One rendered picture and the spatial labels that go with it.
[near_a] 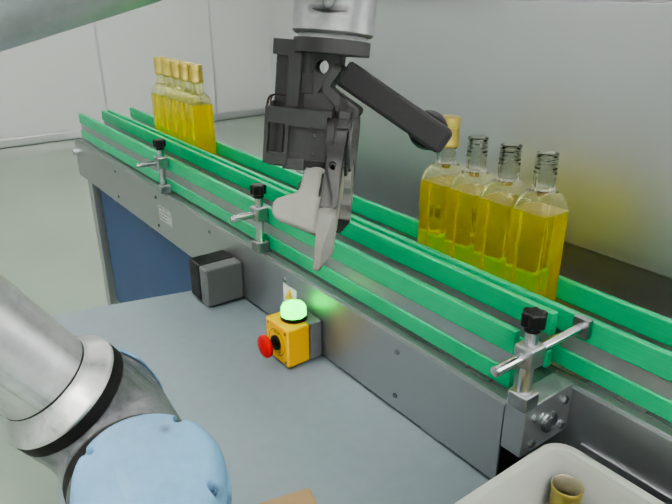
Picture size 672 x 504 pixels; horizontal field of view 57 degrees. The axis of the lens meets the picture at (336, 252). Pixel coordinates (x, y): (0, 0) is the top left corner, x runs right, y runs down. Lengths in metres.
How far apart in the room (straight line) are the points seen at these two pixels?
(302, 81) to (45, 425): 0.37
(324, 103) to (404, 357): 0.44
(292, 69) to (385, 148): 0.73
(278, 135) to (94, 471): 0.32
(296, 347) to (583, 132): 0.55
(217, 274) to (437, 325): 0.53
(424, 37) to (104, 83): 5.62
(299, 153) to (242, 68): 6.66
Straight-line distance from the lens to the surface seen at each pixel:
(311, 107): 0.59
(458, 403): 0.85
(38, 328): 0.56
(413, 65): 1.22
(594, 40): 0.95
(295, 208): 0.55
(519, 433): 0.80
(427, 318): 0.87
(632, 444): 0.84
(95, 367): 0.59
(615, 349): 0.82
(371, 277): 0.94
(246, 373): 1.06
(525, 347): 0.73
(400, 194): 1.29
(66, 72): 6.55
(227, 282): 1.26
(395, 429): 0.94
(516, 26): 1.02
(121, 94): 6.71
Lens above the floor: 1.34
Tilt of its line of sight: 23 degrees down
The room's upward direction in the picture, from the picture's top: straight up
